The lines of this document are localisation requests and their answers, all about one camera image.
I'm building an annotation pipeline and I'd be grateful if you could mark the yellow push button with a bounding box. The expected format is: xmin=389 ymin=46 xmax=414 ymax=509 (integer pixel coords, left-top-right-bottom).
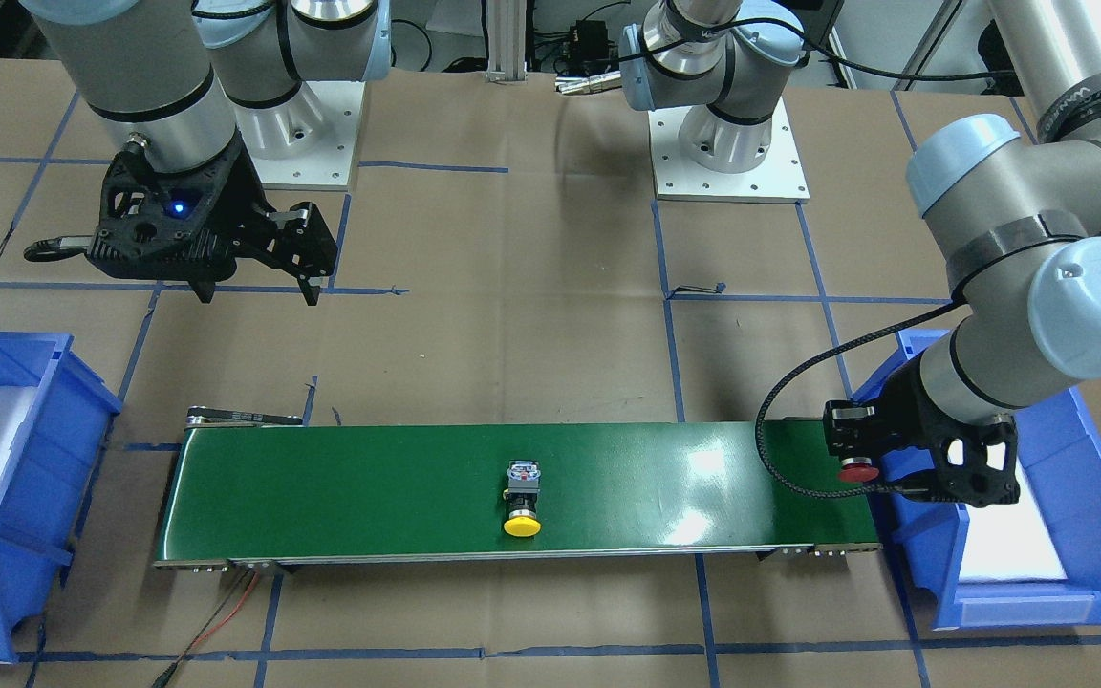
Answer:
xmin=502 ymin=461 xmax=541 ymax=537

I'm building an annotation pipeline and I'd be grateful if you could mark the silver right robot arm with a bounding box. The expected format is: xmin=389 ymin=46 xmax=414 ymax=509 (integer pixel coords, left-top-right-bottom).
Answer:
xmin=25 ymin=1 xmax=392 ymax=305

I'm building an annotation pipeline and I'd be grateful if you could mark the blue bin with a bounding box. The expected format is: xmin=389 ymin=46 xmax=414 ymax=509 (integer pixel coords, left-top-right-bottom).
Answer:
xmin=850 ymin=330 xmax=1101 ymax=632
xmin=0 ymin=332 xmax=122 ymax=663

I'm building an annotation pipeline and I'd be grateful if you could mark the red push button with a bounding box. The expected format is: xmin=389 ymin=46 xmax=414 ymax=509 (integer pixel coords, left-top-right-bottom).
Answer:
xmin=838 ymin=457 xmax=881 ymax=484

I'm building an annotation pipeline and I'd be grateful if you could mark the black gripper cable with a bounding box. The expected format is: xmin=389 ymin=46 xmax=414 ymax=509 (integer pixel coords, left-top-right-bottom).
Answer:
xmin=754 ymin=301 xmax=967 ymax=500

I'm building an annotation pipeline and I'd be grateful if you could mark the red black wire pair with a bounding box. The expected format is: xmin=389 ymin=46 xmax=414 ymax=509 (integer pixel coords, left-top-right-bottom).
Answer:
xmin=151 ymin=569 xmax=260 ymax=687

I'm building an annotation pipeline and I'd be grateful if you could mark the aluminium frame post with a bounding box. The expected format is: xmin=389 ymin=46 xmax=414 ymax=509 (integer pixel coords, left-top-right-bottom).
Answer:
xmin=484 ymin=0 xmax=531 ymax=83

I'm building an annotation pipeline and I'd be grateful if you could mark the green conveyor belt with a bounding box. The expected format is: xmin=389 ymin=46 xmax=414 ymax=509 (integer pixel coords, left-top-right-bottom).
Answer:
xmin=154 ymin=422 xmax=879 ymax=570

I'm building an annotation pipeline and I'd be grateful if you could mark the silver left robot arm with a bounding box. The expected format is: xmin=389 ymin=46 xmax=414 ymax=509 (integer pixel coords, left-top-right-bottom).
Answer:
xmin=824 ymin=1 xmax=1101 ymax=506

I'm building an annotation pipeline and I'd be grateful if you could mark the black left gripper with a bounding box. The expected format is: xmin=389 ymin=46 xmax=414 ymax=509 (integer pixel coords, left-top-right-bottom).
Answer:
xmin=822 ymin=354 xmax=1021 ymax=506

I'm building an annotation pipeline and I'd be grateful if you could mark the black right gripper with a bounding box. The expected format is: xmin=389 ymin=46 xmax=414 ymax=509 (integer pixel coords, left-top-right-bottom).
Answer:
xmin=86 ymin=132 xmax=337 ymax=306

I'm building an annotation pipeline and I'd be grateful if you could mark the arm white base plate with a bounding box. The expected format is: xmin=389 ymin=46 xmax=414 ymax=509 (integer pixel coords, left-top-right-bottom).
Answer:
xmin=233 ymin=81 xmax=366 ymax=193
xmin=648 ymin=99 xmax=811 ymax=204

